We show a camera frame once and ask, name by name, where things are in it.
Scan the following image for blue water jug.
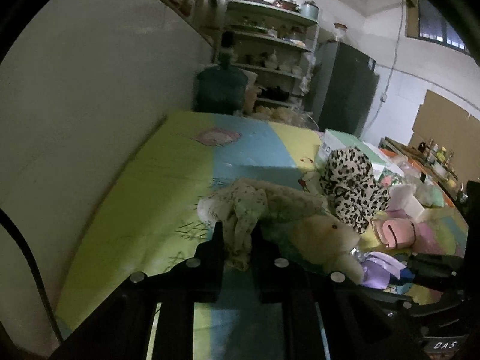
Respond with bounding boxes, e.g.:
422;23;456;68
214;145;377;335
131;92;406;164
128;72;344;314
193;31;248;116

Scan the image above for barred window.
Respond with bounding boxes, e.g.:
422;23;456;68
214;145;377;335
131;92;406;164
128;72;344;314
406;0;470;55

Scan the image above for cardboard sheets on wall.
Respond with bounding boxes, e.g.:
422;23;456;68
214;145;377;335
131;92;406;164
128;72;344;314
408;90;480;183

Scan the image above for yellow cap bottle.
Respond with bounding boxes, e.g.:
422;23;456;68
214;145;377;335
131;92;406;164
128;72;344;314
436;147;447;164

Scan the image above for pink towel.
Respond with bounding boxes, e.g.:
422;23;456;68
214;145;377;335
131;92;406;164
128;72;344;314
373;219;417;250

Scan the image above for dark green refrigerator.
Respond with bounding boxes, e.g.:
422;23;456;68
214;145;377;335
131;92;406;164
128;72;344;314
304;41;378;137

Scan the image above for mint green box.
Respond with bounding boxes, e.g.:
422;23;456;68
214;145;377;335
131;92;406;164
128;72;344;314
314;129;387;177

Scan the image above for glass jar on fridge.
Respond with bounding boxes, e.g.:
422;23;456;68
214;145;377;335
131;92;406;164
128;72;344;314
334;23;348;43

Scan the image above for colourful cartoon bed sheet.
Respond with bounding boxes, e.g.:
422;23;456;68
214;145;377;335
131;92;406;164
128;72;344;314
53;111;477;359

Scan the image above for pale green soft object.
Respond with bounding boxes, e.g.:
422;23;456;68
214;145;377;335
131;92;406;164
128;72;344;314
414;183;445;208

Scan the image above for light blue pot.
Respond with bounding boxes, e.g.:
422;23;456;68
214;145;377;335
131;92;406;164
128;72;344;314
300;1;320;21

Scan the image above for plastic bag of food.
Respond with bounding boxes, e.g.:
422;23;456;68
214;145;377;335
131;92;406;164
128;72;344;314
250;106;319;131

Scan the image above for wooden kitchen counter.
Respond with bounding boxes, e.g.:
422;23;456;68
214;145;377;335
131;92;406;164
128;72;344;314
379;137;468;203

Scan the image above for cream plush toy purple dress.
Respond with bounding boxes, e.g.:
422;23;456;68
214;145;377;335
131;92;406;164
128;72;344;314
288;215;406;289

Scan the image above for orange rimmed cardboard tray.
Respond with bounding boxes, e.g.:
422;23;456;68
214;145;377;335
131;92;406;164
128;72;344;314
380;148;413;169

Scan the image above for metal kitchen shelf rack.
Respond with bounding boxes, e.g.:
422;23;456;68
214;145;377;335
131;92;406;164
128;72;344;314
221;0;320;111

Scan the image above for leopard print cloth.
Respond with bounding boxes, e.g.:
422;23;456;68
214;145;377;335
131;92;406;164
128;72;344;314
320;146;390;234

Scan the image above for floral tissue pack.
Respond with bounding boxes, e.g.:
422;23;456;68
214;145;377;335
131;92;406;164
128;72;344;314
377;166;408;194

